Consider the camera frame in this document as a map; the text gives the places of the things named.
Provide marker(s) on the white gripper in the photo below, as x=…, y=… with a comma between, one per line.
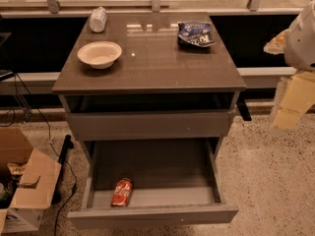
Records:
x=302, y=44

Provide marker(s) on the red coke can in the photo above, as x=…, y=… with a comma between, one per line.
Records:
x=122, y=192

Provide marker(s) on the closed grey top drawer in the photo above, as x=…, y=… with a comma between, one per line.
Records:
x=142, y=126

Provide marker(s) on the grey drawer cabinet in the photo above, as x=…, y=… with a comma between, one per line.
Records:
x=154, y=74

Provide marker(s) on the open grey middle drawer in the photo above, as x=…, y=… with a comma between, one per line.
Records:
x=175, y=182

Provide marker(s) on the blue chip bag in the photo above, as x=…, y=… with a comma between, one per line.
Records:
x=195, y=33

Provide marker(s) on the white paper bowl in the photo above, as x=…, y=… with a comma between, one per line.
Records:
x=99, y=54

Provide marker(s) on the clear plastic water bottle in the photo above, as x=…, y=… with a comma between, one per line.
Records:
x=98, y=19

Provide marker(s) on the black bar on floor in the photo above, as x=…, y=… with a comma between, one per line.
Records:
x=67, y=144

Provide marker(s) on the snack bag inside box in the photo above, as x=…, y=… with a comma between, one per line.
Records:
x=16, y=169

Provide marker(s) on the brown cardboard box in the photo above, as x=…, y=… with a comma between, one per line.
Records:
x=35, y=188

